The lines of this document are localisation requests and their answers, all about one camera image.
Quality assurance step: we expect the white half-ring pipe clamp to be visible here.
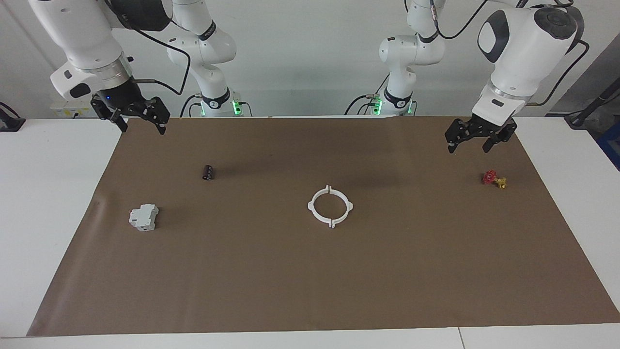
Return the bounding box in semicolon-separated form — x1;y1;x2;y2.
328;185;354;229
308;185;335;229

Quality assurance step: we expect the red and yellow valve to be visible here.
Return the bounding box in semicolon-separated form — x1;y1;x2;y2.
482;170;508;190

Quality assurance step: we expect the white circuit breaker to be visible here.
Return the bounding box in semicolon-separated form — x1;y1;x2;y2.
128;204;159;232

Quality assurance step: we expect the black tripod stand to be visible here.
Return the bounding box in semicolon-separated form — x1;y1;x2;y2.
564;78;620;129

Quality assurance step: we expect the blue box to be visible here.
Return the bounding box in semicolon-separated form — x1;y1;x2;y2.
595;120;620;171

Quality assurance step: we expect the brown table mat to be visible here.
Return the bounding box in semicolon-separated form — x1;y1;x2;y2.
27;115;620;337

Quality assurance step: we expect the black base cable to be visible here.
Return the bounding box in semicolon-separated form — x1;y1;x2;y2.
345;95;376;116
180;94;202;118

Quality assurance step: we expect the white wall socket box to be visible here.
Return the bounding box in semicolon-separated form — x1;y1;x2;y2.
51;101;97;118

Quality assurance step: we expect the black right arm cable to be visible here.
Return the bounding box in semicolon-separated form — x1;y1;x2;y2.
124;22;191;96

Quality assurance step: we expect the black clamp mount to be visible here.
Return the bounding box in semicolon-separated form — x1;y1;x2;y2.
0;102;26;132

